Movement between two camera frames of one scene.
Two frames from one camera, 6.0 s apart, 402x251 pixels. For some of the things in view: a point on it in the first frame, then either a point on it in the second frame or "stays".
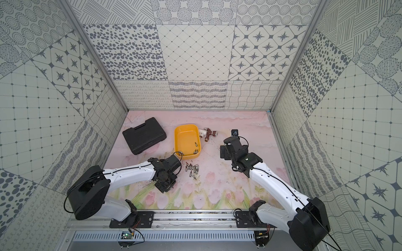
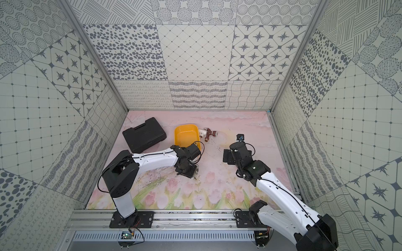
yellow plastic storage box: x=187 y=145 stays
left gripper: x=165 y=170 → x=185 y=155
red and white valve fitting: x=207 y=132 stays
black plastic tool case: x=144 y=136 stays
